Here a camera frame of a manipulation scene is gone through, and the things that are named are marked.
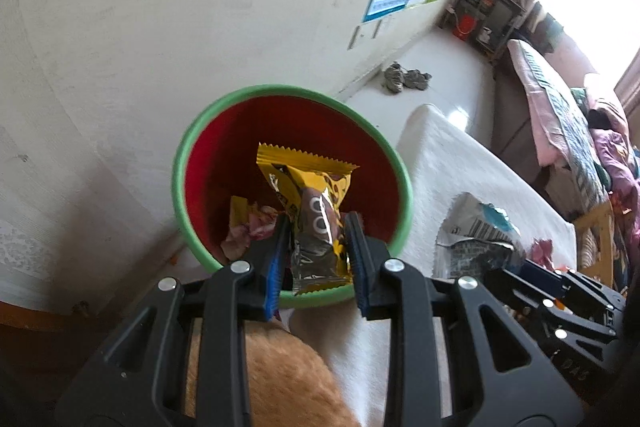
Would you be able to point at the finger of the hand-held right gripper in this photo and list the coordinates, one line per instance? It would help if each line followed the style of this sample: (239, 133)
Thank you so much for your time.
(510, 287)
(545, 277)

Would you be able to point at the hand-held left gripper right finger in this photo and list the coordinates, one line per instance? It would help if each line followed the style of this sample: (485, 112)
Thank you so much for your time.
(356, 277)

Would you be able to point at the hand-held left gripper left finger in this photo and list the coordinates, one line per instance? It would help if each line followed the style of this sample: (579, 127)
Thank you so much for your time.
(273, 279)

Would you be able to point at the pink wrapper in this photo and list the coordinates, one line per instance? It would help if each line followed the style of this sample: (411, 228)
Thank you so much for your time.
(542, 252)
(255, 227)

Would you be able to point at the silver snack bag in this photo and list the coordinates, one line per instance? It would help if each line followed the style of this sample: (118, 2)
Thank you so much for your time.
(470, 227)

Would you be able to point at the yellow bear-print wrapper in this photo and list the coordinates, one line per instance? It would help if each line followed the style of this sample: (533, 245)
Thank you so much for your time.
(242, 209)

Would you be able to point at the yellow chocolate bar wrapper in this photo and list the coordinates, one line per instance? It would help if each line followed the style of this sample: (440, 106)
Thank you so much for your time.
(310, 192)

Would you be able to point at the red bucket with green rim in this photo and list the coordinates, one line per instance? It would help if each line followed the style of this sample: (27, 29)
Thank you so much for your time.
(225, 147)

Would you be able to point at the yellow wooden chair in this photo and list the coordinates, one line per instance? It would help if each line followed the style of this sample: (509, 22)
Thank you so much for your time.
(607, 227)

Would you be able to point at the orange fleece blanket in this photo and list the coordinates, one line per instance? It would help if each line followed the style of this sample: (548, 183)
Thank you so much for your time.
(285, 372)

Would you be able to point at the purple clothes pile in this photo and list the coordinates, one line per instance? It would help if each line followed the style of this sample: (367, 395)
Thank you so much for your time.
(615, 157)

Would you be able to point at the white cloth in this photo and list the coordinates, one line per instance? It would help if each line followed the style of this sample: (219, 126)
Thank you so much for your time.
(440, 147)

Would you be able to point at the grey shoe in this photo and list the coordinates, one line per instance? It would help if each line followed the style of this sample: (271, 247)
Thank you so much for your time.
(417, 79)
(394, 77)

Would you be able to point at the brown wooden furniture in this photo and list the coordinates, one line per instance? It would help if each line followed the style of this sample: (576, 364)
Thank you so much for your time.
(30, 317)

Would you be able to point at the dark green cloth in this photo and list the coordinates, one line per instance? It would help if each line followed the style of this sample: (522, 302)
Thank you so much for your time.
(547, 29)

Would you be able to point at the white container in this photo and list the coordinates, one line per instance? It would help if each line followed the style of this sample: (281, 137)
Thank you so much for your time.
(484, 36)

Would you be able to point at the small red bucket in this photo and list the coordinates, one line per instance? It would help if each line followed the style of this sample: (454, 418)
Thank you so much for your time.
(463, 27)

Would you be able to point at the dark storage shelf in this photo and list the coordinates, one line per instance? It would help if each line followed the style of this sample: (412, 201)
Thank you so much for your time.
(492, 7)

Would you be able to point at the brown bed frame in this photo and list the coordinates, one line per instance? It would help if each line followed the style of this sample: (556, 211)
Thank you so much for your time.
(515, 117)

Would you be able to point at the white wall socket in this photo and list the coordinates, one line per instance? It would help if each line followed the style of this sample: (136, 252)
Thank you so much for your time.
(355, 38)

